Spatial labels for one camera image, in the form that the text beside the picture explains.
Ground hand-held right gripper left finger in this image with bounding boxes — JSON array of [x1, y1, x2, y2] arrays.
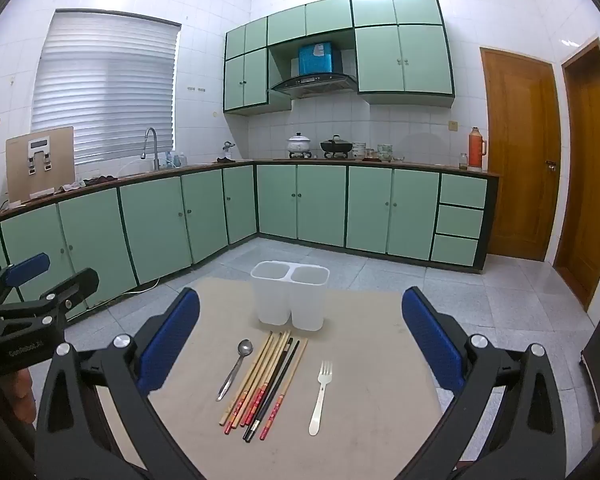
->
[[34, 287, 216, 480]]

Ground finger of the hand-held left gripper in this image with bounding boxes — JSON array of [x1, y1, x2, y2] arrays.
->
[[0, 253, 51, 311], [0, 267, 100, 321]]

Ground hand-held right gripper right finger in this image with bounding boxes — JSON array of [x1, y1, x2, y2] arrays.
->
[[401, 286, 567, 480]]

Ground metal spoon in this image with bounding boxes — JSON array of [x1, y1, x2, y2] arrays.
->
[[216, 339, 254, 402]]

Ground red patterned chopstick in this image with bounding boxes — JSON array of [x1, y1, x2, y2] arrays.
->
[[260, 338, 309, 441], [233, 329, 288, 430], [240, 330, 292, 428], [224, 331, 278, 434]]

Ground white two-compartment utensil holder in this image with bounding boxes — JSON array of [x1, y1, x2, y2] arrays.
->
[[250, 260, 330, 332]]

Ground person's left hand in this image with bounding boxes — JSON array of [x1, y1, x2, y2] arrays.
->
[[0, 367, 36, 426]]

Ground green drawer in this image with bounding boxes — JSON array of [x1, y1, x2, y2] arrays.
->
[[436, 204, 485, 240], [431, 234, 480, 267], [439, 172, 488, 210]]

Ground brown cardboard board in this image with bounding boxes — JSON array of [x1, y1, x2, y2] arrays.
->
[[5, 126, 77, 206]]

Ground white clip device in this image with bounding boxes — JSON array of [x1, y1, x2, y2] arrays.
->
[[27, 139, 52, 177]]

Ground chrome kitchen faucet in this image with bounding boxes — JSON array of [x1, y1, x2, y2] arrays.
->
[[141, 127, 161, 171]]

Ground green base cabinet run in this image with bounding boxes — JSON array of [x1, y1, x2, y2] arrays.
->
[[0, 160, 501, 321]]

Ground white window blinds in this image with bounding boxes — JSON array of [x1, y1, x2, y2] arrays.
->
[[30, 10, 182, 165]]

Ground orange thermos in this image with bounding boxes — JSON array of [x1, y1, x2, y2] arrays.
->
[[468, 127, 488, 170]]

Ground brown wooden door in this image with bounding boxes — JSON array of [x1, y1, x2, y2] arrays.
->
[[480, 46, 562, 262], [552, 37, 600, 311]]

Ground black wok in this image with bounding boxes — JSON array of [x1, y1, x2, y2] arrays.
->
[[320, 134, 354, 156]]

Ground black range hood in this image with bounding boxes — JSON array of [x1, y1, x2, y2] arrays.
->
[[271, 72, 358, 100]]

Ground green wall cabinet unit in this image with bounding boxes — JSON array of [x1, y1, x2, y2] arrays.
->
[[223, 0, 456, 116]]

